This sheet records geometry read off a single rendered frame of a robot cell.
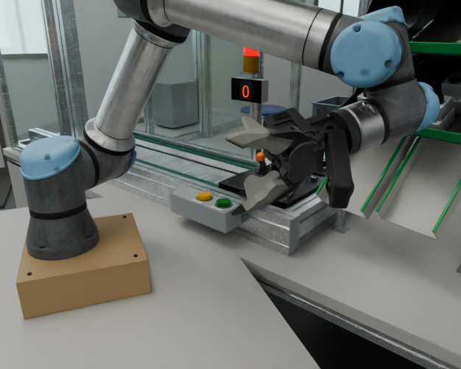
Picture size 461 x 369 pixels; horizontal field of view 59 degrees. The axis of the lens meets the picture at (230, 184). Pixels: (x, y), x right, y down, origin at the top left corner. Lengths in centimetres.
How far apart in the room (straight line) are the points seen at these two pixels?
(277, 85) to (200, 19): 435
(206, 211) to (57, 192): 38
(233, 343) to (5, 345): 41
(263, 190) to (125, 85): 40
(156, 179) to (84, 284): 52
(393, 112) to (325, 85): 463
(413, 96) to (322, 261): 51
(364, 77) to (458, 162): 54
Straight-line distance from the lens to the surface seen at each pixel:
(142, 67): 85
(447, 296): 101
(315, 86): 519
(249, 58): 132
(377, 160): 105
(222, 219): 104
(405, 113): 66
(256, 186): 63
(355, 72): 52
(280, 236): 103
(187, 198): 111
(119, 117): 91
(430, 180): 101
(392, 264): 108
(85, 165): 91
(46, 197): 89
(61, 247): 92
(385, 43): 51
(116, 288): 91
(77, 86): 195
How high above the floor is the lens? 140
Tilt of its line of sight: 21 degrees down
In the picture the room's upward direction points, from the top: straight up
